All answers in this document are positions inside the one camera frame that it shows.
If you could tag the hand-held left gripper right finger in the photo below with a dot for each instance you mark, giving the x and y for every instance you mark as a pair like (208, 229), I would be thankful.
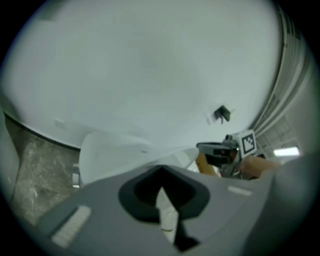
(225, 212)

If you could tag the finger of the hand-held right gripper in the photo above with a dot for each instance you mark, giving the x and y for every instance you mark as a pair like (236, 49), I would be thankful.
(220, 156)

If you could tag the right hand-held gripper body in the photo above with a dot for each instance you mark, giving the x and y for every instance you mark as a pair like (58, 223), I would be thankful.
(248, 145)

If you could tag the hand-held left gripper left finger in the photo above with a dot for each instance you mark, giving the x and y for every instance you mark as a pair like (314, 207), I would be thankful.
(95, 212)

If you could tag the person's right forearm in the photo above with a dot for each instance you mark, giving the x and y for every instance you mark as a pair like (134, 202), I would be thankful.
(260, 163)

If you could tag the large cardboard box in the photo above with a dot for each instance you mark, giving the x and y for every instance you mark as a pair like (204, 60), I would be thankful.
(205, 163)

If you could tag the long ceiling lamp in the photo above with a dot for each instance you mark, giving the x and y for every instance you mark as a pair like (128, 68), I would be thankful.
(286, 151)

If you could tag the white ceiling pipes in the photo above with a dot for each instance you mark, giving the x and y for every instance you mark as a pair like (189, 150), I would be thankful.
(282, 87)

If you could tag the black wall holder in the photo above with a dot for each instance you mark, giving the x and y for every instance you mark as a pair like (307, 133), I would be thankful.
(222, 113)

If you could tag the white wall plate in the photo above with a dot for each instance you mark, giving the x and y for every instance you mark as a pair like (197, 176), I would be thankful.
(60, 123)

